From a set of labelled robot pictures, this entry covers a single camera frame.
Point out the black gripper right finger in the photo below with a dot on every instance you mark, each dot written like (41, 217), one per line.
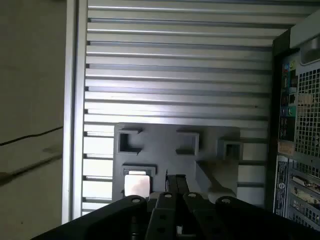
(200, 217)

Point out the grey plastic parts rack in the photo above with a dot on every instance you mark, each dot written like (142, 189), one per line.
(162, 150)

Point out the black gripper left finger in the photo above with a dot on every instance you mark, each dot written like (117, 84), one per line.
(165, 215)

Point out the black open PC case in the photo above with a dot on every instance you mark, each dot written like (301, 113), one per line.
(307, 112)

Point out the silver square CPU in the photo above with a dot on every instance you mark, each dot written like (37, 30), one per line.
(137, 185)

